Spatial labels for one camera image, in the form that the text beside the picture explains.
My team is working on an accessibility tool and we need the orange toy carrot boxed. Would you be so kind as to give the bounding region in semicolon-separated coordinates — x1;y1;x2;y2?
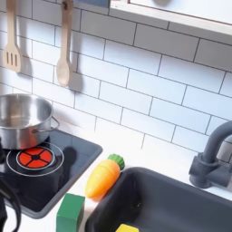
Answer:
84;153;126;199

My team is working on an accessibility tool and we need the yellow toy block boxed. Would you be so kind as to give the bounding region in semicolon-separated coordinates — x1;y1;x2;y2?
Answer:
115;223;140;232

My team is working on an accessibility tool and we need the black toy stove cooktop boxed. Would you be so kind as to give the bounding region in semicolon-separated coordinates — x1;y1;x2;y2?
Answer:
0;130;103;220

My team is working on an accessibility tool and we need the wooden spoon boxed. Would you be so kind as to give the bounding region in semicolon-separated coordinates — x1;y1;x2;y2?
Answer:
55;0;74;89

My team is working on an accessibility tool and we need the grey toy tap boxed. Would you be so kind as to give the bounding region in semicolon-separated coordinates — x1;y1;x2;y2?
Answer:
188;121;232;189

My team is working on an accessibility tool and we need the green toy block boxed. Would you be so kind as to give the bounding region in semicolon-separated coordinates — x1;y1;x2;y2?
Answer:
55;193;86;232

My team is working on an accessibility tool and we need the dark grey toy sink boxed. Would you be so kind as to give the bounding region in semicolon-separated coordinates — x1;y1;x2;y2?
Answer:
84;166;232;232

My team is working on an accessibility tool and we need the grey extractor hood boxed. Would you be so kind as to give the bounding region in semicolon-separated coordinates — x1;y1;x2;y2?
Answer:
73;0;111;8

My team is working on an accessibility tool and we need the slotted wooden spatula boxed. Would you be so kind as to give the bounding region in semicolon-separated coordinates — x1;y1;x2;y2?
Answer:
2;0;24;73

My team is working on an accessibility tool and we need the white toy microwave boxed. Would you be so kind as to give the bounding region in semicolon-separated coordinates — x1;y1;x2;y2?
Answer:
128;0;232;25

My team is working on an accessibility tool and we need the steel pot with handles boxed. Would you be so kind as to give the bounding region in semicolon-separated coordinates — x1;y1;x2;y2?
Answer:
0;93;61;151

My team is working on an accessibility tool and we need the wooden kitchen frame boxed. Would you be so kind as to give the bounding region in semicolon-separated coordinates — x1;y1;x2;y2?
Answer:
109;0;232;36

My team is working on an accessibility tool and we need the thin black cable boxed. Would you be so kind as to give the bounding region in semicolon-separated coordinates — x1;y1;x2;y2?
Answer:
0;176;22;232

